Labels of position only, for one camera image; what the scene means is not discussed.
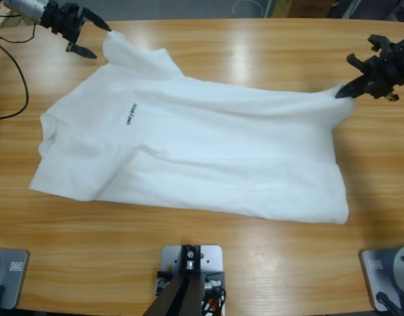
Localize brown cardboard box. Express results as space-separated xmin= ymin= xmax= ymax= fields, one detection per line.
xmin=270 ymin=0 xmax=337 ymax=19

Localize dark camera post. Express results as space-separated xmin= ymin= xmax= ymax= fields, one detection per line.
xmin=145 ymin=244 xmax=202 ymax=316

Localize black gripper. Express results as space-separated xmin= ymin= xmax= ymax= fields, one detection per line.
xmin=40 ymin=1 xmax=112 ymax=60
xmin=335 ymin=42 xmax=404 ymax=102

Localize white mounting block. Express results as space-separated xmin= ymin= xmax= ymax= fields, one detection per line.
xmin=154 ymin=244 xmax=227 ymax=316

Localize thin white cable loop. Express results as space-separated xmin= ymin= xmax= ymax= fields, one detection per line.
xmin=233 ymin=0 xmax=265 ymax=16

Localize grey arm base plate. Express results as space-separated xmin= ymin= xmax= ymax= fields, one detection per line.
xmin=0 ymin=248 xmax=30 ymax=310
xmin=359 ymin=245 xmax=404 ymax=312

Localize dark background equipment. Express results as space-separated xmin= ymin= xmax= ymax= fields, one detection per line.
xmin=330 ymin=0 xmax=404 ymax=23

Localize round grey base disc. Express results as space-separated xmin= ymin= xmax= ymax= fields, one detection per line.
xmin=388 ymin=244 xmax=404 ymax=294

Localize cardboard box stack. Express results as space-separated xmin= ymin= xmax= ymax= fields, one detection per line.
xmin=0 ymin=0 xmax=36 ymax=30

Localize white t-shirt with black logo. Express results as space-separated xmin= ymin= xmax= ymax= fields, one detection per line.
xmin=29 ymin=30 xmax=357 ymax=225

